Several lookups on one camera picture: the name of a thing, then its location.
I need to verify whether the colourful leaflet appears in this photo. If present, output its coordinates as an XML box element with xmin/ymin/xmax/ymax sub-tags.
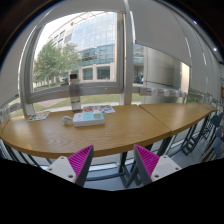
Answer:
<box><xmin>83</xmin><ymin>105</ymin><xmax>115</xmax><ymax>114</ymax></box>
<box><xmin>29</xmin><ymin>111</ymin><xmax>49</xmax><ymax>121</ymax></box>

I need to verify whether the black table leg frame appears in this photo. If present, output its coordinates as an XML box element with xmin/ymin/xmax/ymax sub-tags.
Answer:
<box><xmin>87</xmin><ymin>137</ymin><xmax>172</xmax><ymax>188</ymax></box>

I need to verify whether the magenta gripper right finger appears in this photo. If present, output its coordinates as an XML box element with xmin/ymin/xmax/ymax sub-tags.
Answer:
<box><xmin>133</xmin><ymin>143</ymin><xmax>183</xmax><ymax>186</ymax></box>

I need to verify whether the white coiled cable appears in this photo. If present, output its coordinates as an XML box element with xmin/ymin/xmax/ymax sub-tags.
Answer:
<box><xmin>61</xmin><ymin>115</ymin><xmax>74</xmax><ymax>127</ymax></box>

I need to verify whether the colourful leaflet centre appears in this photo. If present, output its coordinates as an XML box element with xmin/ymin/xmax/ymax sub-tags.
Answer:
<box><xmin>83</xmin><ymin>105</ymin><xmax>115</xmax><ymax>114</ymax></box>

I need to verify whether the colourful leaflet left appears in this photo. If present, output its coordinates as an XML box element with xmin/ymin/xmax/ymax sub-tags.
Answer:
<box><xmin>29</xmin><ymin>111</ymin><xmax>49</xmax><ymax>121</ymax></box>

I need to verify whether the grey window frame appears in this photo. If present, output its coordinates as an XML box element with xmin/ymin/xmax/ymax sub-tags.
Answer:
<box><xmin>19</xmin><ymin>0</ymin><xmax>133</xmax><ymax>115</ymax></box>

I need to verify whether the blue chair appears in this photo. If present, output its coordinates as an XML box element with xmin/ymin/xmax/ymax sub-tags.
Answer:
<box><xmin>202</xmin><ymin>113</ymin><xmax>224</xmax><ymax>162</ymax></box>

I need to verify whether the grey water bottle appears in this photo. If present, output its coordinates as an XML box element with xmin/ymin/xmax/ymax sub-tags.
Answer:
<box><xmin>69</xmin><ymin>74</ymin><xmax>81</xmax><ymax>112</ymax></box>

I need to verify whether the white roller blind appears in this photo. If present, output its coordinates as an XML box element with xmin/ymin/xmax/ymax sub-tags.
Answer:
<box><xmin>128</xmin><ymin>0</ymin><xmax>191</xmax><ymax>65</ymax></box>

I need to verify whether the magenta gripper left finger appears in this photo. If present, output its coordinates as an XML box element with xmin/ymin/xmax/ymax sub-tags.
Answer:
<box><xmin>45</xmin><ymin>144</ymin><xmax>95</xmax><ymax>188</ymax></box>

